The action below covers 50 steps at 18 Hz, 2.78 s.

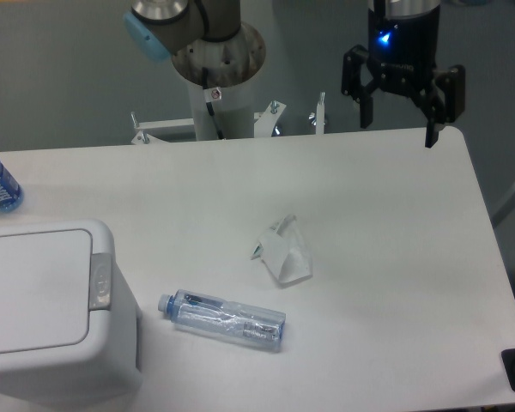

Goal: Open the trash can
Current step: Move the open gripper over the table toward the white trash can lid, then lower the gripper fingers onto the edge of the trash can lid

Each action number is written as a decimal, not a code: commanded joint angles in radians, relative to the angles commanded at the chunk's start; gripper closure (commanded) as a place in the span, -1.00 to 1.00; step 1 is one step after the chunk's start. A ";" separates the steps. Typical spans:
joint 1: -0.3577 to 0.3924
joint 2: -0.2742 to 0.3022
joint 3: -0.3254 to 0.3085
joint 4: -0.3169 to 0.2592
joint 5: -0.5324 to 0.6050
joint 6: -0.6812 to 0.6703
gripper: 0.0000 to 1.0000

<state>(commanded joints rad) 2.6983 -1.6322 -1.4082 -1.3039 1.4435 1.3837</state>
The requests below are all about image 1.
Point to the clear empty plastic bottle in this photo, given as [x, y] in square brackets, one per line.
[241, 323]

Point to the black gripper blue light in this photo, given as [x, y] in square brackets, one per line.
[402, 45]

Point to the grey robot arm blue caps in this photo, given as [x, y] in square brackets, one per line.
[178, 23]

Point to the white push-top trash can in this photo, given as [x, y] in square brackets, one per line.
[69, 323]

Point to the crumpled clear plastic wrapper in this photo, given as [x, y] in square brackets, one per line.
[284, 253]

